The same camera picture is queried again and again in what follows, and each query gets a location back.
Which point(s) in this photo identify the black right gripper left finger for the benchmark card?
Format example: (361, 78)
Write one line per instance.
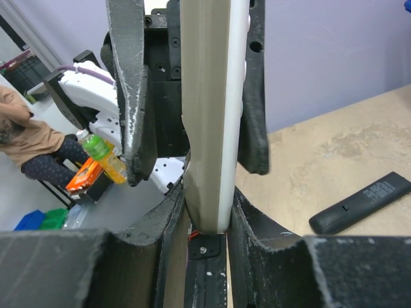
(142, 266)

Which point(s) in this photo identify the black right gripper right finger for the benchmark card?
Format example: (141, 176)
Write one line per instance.
(274, 267)

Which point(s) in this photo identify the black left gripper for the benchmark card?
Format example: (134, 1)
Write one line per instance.
(143, 117)

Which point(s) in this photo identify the beige white remote control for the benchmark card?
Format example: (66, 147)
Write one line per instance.
(213, 43)

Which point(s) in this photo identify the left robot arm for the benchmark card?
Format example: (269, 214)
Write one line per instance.
(85, 93)

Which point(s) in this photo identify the orange snack box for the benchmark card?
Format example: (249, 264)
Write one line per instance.
(85, 177)

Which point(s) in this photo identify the green juice bottle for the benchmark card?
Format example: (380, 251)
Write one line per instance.
(100, 151)

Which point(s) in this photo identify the person in brown shirt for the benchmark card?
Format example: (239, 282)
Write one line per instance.
(33, 145)

